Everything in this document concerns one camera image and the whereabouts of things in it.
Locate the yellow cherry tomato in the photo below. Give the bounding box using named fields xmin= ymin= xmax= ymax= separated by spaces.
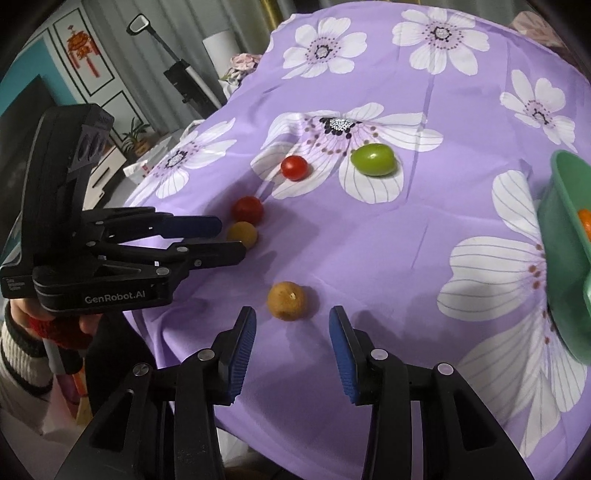
xmin=226 ymin=221 xmax=259 ymax=250

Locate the white cylinder stand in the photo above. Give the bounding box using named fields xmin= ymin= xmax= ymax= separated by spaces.
xmin=202 ymin=30 xmax=240 ymax=78

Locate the pink flower bouquet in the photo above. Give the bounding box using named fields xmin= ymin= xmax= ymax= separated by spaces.
xmin=219 ymin=53 xmax=262 ymax=99

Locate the hand holding gripper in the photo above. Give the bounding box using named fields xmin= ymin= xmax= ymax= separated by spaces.
xmin=9 ymin=299 xmax=102 ymax=339

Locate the black floor lamp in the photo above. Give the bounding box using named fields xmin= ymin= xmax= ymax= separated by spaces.
xmin=126 ymin=13 xmax=221 ymax=119

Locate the green plastic bowl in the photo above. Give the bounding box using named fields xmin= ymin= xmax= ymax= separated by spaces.
xmin=538 ymin=150 xmax=590 ymax=365

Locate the white paper bag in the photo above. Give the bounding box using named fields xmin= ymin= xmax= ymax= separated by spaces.
xmin=123 ymin=119 xmax=204 ymax=185

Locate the small orange fruit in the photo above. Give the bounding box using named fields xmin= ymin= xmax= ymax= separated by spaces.
xmin=577 ymin=209 xmax=591 ymax=241

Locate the striped sleeve forearm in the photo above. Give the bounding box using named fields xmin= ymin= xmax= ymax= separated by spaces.
xmin=1 ymin=301 xmax=53 ymax=433

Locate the yellow-green fruit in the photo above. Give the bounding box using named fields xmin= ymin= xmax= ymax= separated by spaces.
xmin=351 ymin=144 xmax=398 ymax=177

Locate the red knot wall decoration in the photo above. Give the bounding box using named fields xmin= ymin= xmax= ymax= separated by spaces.
xmin=67 ymin=25 xmax=100 ymax=78

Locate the brown round fruit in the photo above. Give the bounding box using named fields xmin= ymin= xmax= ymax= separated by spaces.
xmin=266 ymin=281 xmax=308 ymax=321

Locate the purple floral tablecloth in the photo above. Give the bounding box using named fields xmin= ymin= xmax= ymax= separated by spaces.
xmin=127 ymin=2 xmax=590 ymax=479

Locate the red cherry tomato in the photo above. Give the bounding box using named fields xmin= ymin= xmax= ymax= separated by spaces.
xmin=280 ymin=155 xmax=308 ymax=182
xmin=231 ymin=196 xmax=264 ymax=225

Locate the potted plant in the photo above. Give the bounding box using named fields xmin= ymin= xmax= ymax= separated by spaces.
xmin=121 ymin=117 xmax=150 ymax=157

